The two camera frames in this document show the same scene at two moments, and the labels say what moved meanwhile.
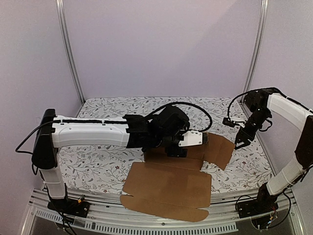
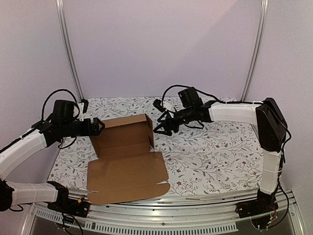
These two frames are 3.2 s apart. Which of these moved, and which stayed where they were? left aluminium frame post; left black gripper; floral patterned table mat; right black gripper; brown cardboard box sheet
Moved: right black gripper; brown cardboard box sheet; left black gripper
Stayed: left aluminium frame post; floral patterned table mat
